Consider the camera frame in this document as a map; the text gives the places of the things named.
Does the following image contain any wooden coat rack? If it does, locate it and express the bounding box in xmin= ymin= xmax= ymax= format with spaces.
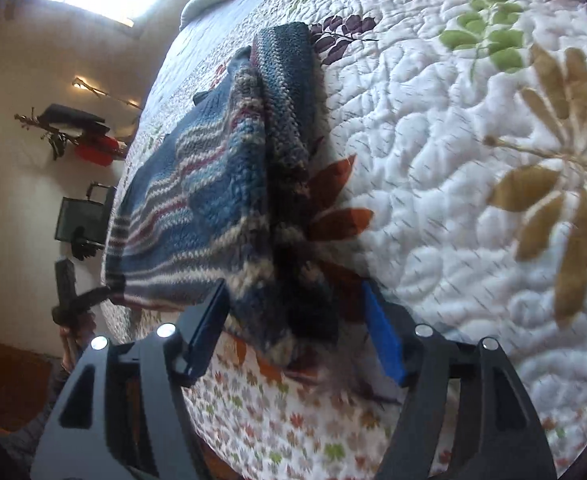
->
xmin=14 ymin=105 xmax=126 ymax=161

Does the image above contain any white floral quilted bedspread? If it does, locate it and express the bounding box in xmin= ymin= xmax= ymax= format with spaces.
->
xmin=100 ymin=0 xmax=587 ymax=480

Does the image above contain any black hanging garment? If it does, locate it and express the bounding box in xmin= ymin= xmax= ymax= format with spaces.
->
xmin=38 ymin=104 xmax=106 ymax=133

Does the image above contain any red hanging bag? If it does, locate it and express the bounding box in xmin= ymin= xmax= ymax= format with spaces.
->
xmin=74 ymin=135 xmax=121 ymax=166

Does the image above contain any person's left hand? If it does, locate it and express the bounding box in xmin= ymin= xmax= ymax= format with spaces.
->
xmin=60 ymin=326 xmax=96 ymax=376

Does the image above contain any bright wall light strip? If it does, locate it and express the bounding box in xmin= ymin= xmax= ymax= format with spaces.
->
xmin=72 ymin=76 xmax=141 ymax=110

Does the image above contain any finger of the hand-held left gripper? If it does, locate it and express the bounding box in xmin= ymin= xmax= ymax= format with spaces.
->
xmin=73 ymin=275 xmax=126 ymax=312

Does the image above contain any dark green chair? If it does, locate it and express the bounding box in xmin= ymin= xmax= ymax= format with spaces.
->
xmin=56 ymin=182 xmax=116 ymax=243

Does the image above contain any brown wooden panel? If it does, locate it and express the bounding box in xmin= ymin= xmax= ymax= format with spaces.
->
xmin=0 ymin=335 xmax=51 ymax=433

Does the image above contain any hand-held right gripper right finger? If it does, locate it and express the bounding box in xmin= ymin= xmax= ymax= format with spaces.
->
xmin=361 ymin=282 xmax=557 ymax=480

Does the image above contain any blue striped knit sweater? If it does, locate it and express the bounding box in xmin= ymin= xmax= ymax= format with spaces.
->
xmin=100 ymin=22 xmax=341 ymax=366

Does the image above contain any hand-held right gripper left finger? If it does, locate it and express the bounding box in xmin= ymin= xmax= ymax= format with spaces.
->
xmin=30 ymin=277 xmax=231 ymax=480

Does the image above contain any black cloth on chair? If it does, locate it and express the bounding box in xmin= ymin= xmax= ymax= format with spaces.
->
xmin=70 ymin=227 xmax=106 ymax=261

